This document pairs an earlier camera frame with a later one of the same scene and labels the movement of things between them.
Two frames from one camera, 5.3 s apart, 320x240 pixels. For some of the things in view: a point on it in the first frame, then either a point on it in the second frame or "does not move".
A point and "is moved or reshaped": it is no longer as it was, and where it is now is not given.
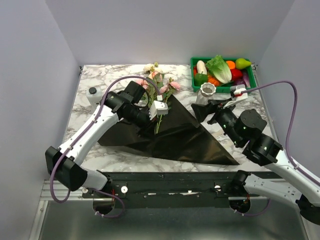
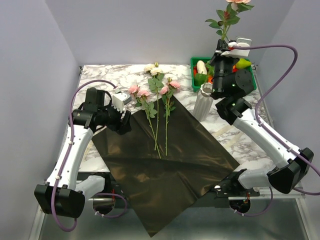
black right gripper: [201, 111] -> [223, 46]
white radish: [201, 67] does not move
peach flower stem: [158, 79] -> [229, 16]
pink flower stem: [144, 84] -> [148, 106]
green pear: [241, 63] does not move
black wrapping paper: [175, 135] is moved or reshaped
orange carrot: [212, 80] does not move
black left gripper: [148, 123] -> [125, 126]
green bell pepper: [200, 78] does not move
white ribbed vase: [206, 92] does not move
